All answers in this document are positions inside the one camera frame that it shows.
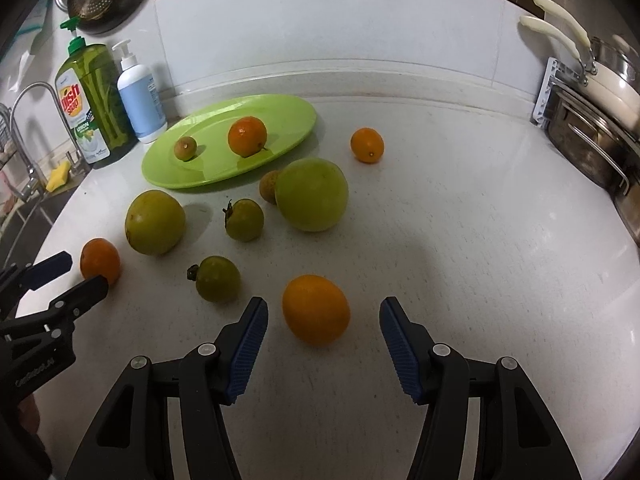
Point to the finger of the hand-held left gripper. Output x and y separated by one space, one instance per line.
50 266
82 294

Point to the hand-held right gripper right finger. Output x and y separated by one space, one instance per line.
400 345

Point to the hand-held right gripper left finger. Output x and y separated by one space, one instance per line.
247 350

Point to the small orange mandarin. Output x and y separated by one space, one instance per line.
366 145
100 257

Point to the green tomato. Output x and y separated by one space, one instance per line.
217 279
244 220

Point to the round orange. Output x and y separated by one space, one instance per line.
315 309

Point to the yellow-green round fruit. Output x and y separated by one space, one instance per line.
155 221

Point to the small brown round fruit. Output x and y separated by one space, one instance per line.
267 187
185 149

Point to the large green round fruit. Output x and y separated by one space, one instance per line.
311 194

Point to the green plate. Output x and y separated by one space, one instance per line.
280 120

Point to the kitchen sink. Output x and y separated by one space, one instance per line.
35 212

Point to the yellow sponge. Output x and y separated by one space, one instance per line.
59 175

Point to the green dish soap bottle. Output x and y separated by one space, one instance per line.
95 105

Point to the metal faucet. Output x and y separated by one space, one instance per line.
30 91

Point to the white blue pump bottle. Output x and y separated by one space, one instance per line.
141 105

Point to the orange tangerine with stem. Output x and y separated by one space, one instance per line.
247 136

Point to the white plastic rack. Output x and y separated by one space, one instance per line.
547 90

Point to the white pan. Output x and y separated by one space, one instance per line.
612 95

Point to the steel pot with lid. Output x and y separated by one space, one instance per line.
617 57

